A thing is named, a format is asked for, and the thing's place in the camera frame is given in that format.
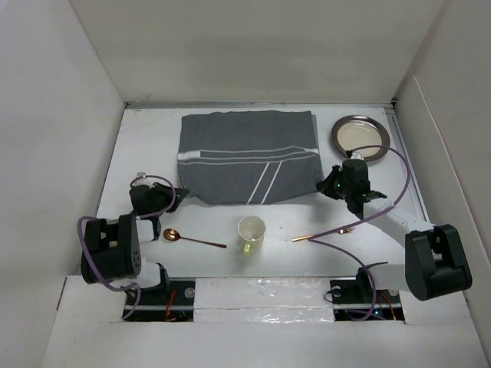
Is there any grey cloth placemat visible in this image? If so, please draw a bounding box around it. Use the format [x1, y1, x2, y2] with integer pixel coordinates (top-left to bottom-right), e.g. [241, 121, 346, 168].
[177, 110, 324, 205]

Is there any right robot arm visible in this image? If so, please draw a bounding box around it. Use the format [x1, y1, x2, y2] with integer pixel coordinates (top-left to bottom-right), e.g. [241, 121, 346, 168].
[316, 159, 473, 301]

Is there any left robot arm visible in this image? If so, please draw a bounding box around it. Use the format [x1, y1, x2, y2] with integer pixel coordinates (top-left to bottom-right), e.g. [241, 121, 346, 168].
[77, 177, 189, 304]

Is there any copper spoon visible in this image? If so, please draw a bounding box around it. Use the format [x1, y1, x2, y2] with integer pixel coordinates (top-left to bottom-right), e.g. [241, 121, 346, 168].
[163, 228, 227, 248]

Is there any copper fork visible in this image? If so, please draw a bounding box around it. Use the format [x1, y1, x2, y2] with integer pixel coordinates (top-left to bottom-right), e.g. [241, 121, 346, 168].
[291, 226, 355, 242]

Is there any round metal plate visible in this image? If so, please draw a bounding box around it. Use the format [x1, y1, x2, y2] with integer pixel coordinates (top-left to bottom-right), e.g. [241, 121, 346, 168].
[331, 115, 390, 162]

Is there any yellow mug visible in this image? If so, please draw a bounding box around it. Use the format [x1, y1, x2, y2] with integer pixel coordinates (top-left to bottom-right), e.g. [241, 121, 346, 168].
[237, 215, 266, 256]

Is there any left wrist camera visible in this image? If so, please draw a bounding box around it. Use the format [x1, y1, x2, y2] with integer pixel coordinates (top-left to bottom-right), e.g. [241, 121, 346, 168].
[130, 172, 150, 188]

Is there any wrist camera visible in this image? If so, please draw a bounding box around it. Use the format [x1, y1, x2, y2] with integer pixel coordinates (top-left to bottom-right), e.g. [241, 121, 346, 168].
[345, 150, 364, 161]
[130, 172, 150, 188]

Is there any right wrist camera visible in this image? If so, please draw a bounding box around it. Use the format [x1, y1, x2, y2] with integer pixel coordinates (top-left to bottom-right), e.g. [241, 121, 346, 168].
[345, 150, 364, 161]

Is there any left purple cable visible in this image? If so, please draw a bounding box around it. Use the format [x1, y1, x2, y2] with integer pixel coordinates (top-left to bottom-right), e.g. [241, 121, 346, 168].
[76, 174, 178, 319]

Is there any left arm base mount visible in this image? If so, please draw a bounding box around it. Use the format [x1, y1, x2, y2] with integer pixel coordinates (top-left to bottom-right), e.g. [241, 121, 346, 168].
[122, 264, 196, 323]

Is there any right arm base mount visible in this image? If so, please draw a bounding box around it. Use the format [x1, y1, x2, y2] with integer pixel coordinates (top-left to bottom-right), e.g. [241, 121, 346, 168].
[323, 262, 407, 322]

